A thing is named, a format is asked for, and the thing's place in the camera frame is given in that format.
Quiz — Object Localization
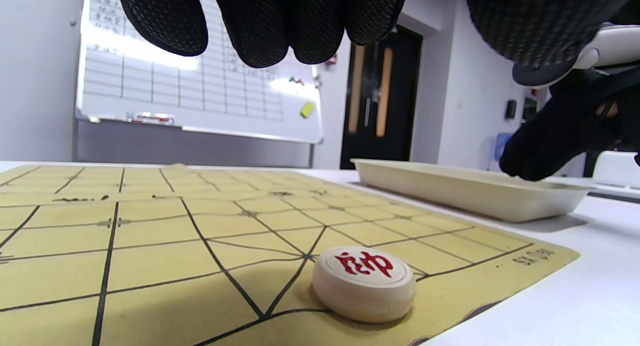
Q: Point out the blue plastic container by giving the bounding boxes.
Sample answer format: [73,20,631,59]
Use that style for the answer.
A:
[492,133,516,173]

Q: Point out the person's right hand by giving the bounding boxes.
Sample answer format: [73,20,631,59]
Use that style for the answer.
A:
[499,66,640,182]

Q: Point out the round wooden chess piece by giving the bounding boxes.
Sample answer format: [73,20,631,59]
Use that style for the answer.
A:
[312,246,417,323]

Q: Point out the beige plastic tray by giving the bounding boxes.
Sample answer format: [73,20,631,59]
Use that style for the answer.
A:
[350,158,593,223]

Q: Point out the pack of coloured magnets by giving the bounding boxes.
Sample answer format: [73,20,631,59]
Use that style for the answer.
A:
[127,112,176,124]

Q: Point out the yellow chess board mat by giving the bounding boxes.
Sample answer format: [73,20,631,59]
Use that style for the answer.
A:
[0,164,581,346]

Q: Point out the person's left hand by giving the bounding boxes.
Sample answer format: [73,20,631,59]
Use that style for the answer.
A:
[115,0,640,68]

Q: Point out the whiteboard on metal stand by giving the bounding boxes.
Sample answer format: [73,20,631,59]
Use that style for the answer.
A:
[74,0,325,168]

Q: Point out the black door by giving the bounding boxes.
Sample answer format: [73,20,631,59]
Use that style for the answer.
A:
[340,25,423,170]

